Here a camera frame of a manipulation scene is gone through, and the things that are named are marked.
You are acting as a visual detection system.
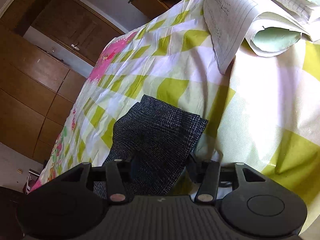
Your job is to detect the dark grey knit pants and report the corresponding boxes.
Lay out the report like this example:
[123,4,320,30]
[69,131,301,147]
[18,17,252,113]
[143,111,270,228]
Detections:
[105,95,208,196]

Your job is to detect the colourful patchwork bed sheet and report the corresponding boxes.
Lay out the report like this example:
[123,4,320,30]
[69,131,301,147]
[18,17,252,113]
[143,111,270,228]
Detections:
[35,0,319,229]

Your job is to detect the wooden wardrobe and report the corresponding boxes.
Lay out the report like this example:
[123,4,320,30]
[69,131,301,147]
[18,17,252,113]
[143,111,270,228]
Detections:
[1,26,86,164]

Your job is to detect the brown wooden door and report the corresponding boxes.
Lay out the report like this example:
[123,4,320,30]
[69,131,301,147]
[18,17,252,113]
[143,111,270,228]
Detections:
[31,0,124,66]

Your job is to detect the white lined paper sheets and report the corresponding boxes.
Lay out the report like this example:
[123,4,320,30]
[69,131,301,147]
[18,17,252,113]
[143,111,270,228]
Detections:
[203,0,319,74]

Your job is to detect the silver door handle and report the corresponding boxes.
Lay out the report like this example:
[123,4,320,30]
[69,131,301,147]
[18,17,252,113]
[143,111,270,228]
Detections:
[71,44,80,51]

